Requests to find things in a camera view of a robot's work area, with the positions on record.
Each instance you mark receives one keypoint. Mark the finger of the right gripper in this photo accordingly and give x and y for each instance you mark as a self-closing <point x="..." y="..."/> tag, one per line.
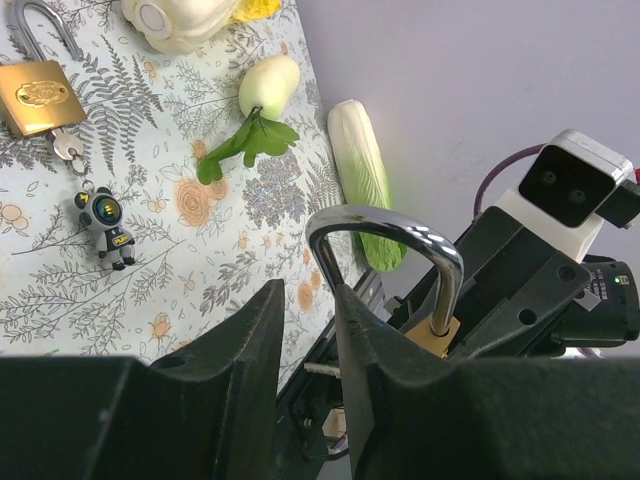
<point x="504" y="314"/>

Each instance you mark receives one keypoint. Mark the floral tablecloth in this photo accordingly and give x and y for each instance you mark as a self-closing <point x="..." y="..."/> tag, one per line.
<point x="201" y="251"/>

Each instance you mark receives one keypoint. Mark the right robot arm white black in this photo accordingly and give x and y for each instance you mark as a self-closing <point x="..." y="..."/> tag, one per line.
<point x="604" y="314"/>

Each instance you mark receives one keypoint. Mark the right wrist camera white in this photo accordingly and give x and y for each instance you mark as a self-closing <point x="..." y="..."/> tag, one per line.
<point x="573" y="187"/>

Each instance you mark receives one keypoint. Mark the small brass padlock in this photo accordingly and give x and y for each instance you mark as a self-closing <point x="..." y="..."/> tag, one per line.
<point x="36" y="96"/>

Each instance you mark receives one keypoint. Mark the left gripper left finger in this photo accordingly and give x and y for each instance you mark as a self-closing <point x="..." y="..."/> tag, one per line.
<point x="205" y="411"/>

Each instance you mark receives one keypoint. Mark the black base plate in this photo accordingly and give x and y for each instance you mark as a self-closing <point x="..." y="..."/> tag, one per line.
<point x="303" y="406"/>

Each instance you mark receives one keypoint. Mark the large green white cabbage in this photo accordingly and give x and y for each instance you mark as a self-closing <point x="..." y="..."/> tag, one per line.
<point x="363" y="177"/>

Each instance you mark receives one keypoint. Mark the yellow napa cabbage toy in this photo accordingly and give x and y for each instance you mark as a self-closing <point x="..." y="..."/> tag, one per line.
<point x="181" y="26"/>

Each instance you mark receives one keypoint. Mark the black headed key bunch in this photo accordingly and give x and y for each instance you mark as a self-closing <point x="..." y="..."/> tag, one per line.
<point x="99" y="212"/>

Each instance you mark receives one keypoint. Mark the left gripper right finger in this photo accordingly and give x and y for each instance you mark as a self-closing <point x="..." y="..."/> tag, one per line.
<point x="413" y="415"/>

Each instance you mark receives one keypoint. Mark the white radish toy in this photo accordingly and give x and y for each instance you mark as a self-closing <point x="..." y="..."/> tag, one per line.
<point x="264" y="93"/>

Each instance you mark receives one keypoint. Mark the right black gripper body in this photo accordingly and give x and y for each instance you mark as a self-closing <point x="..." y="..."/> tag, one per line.
<point x="497" y="240"/>

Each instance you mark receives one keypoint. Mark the large brass padlock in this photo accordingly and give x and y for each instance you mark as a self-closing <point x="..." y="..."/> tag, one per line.
<point x="436" y="325"/>

